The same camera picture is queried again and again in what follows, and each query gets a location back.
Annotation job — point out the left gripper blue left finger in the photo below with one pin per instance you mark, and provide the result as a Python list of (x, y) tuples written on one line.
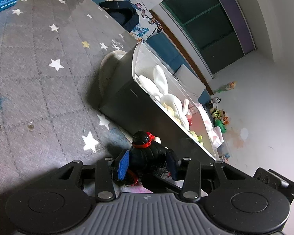
[(109, 171)]

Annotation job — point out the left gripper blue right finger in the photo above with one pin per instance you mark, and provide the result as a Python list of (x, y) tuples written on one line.
[(189, 171)]

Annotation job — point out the black haired doll figure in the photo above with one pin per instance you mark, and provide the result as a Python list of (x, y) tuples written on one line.
[(147, 156)]

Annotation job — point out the green frog toy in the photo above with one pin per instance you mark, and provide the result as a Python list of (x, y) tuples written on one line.
[(196, 137)]

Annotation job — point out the red round toy figure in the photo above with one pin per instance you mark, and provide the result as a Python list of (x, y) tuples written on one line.
[(189, 117)]

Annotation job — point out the white plush rabbit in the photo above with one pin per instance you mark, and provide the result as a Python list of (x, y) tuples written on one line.
[(158, 88)]

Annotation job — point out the beige peanut toy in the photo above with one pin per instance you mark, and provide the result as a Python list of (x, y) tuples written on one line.
[(171, 113)]

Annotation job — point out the colourful storage box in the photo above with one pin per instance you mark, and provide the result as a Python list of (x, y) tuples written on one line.
[(224, 152)]

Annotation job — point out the orange fox plush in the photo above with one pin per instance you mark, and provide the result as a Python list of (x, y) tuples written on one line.
[(225, 120)]

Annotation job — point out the yellow green plush toy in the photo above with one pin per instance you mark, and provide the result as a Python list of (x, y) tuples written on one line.
[(217, 113)]

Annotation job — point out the white cardboard box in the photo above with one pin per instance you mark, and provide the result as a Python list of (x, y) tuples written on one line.
[(129, 105)]

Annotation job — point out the panda plush toy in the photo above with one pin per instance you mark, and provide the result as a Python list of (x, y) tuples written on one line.
[(213, 103)]

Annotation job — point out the grey cushion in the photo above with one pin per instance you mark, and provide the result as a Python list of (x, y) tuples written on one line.
[(190, 82)]

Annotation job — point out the grey star patterned mat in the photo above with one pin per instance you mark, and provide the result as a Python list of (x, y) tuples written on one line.
[(50, 57)]

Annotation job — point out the blue sofa bed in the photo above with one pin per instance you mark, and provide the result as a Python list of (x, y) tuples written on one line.
[(164, 49)]

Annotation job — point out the butterfly print pillow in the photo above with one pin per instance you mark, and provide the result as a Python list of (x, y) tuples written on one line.
[(148, 25)]

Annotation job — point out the dark blue backpack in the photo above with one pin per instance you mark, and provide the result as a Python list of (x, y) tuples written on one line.
[(122, 12)]

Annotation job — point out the dark green window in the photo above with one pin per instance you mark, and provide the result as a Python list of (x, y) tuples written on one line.
[(216, 28)]

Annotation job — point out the wall hanging doll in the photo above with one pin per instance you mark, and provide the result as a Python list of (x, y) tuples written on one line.
[(227, 87)]

